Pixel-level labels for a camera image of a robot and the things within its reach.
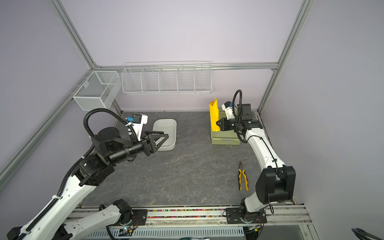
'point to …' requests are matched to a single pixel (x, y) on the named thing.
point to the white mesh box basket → (99, 91)
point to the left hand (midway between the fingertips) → (165, 138)
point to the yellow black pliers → (241, 171)
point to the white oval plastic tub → (168, 126)
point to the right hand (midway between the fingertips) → (218, 123)
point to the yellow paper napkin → (214, 116)
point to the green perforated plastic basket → (224, 137)
